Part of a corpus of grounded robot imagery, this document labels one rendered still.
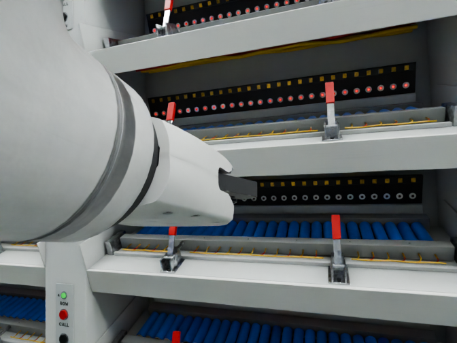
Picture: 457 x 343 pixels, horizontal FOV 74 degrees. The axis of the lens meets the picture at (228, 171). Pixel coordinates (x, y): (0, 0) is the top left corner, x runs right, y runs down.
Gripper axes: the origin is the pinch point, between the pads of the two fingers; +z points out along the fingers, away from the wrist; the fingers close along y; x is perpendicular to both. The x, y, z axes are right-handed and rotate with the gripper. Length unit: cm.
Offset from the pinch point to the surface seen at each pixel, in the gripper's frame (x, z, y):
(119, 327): -20.6, 29.7, -29.8
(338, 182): 7.4, 31.0, 14.0
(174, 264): -7.4, 19.7, -13.0
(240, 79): 31.7, 30.9, -5.0
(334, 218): 0.0, 19.9, 12.7
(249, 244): -4.0, 24.2, -1.4
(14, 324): -22, 28, -56
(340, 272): -7.7, 21.2, 12.9
